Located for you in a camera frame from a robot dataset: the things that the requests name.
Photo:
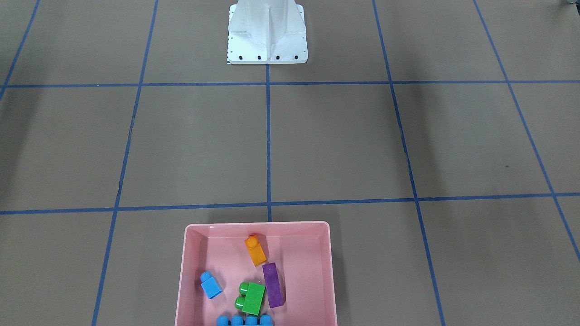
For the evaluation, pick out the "orange block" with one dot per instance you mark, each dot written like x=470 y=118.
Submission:
x=255 y=250

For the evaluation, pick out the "purple block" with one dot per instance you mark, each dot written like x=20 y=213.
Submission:
x=274 y=285

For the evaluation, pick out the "green block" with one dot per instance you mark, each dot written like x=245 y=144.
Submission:
x=250 y=299

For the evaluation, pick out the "small blue block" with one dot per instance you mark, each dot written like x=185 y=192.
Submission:
x=211 y=287

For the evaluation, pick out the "long blue stud block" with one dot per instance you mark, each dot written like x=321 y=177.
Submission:
x=249 y=320

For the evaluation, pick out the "pink plastic box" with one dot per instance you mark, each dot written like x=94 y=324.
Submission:
x=301 y=250

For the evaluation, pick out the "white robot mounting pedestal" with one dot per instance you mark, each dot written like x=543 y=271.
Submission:
x=266 y=32

